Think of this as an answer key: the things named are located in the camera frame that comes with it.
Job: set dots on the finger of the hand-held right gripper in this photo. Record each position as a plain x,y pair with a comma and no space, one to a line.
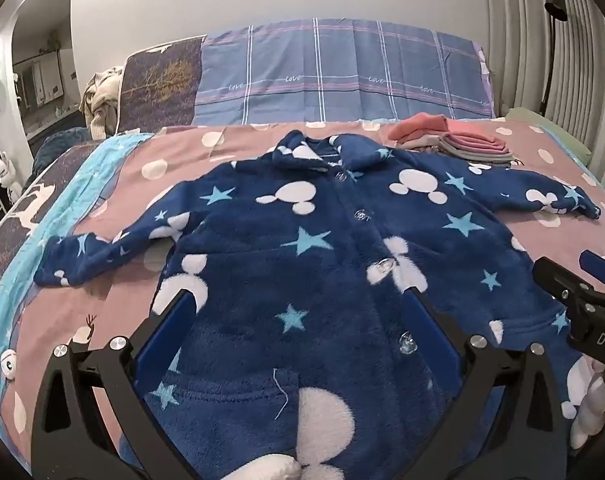
565,285
602,272

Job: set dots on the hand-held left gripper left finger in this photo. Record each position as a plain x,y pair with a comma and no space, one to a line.
165,340

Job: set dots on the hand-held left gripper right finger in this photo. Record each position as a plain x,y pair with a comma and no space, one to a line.
432,340

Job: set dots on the blue star print fleece jacket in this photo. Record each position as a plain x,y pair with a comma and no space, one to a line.
307,270

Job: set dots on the stack of folded clothes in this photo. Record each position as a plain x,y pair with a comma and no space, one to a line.
452,140

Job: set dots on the pile of beige clothes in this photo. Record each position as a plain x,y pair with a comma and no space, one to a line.
100,100

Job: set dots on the person's right hand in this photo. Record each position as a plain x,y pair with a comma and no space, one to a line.
593,405

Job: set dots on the light green cloth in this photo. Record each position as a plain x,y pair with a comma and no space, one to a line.
557,132

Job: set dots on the dark quilt with blue border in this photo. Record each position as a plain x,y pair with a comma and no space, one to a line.
47,200

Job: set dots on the white curtain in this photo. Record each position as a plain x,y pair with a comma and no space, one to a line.
592,85

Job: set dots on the pink polka dot bedsheet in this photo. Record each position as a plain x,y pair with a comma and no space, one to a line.
192,150

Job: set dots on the dark blue blanket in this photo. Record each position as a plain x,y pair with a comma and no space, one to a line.
62,145

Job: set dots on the white plush toy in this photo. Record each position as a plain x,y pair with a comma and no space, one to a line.
7,175

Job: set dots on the dark tree print pillow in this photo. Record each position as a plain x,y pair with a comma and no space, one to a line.
157,85

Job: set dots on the black floor lamp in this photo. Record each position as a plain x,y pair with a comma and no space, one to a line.
555,5

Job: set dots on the blue plaid pillow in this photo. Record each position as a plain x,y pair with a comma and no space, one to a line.
332,70

